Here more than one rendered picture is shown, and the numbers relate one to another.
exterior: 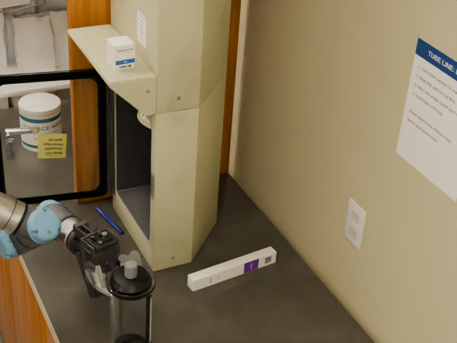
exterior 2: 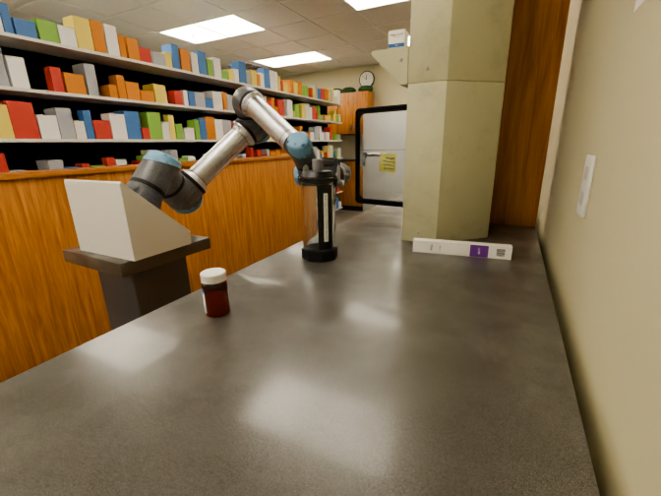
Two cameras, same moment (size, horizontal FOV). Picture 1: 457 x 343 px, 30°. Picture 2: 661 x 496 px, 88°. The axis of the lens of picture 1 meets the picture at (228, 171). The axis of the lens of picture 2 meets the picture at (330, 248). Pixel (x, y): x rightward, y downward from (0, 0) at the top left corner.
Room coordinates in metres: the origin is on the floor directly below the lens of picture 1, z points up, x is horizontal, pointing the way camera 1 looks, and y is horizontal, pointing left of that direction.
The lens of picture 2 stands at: (0.94, -0.59, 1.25)
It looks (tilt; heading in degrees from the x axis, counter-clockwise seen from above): 17 degrees down; 56
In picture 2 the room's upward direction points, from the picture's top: 1 degrees counter-clockwise
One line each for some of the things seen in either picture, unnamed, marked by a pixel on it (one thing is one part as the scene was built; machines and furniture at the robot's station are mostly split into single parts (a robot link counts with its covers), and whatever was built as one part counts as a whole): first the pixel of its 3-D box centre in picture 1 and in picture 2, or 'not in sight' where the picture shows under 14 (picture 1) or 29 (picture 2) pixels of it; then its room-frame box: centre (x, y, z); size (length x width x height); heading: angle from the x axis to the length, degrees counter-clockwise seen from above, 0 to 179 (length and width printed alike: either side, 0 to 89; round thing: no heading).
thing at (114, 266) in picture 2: not in sight; (140, 248); (1.04, 0.70, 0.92); 0.32 x 0.32 x 0.04; 26
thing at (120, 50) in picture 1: (120, 52); (397, 43); (1.80, 0.27, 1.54); 0.05 x 0.05 x 0.06; 32
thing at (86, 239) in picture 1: (94, 248); (329, 173); (1.55, 0.29, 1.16); 0.12 x 0.08 x 0.09; 43
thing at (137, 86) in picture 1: (109, 70); (403, 76); (1.87, 0.30, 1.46); 0.32 x 0.11 x 0.10; 28
